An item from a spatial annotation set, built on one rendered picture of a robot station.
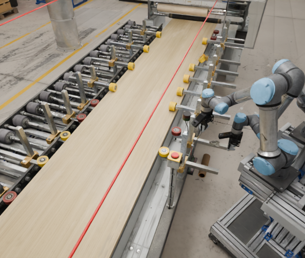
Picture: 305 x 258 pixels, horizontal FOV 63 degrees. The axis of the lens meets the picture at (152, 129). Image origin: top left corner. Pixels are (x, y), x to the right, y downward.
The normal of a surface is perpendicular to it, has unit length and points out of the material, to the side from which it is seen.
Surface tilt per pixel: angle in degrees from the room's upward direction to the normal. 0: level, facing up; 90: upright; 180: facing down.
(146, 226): 0
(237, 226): 0
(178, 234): 0
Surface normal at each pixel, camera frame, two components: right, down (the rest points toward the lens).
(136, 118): 0.00, -0.74
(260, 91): -0.86, 0.25
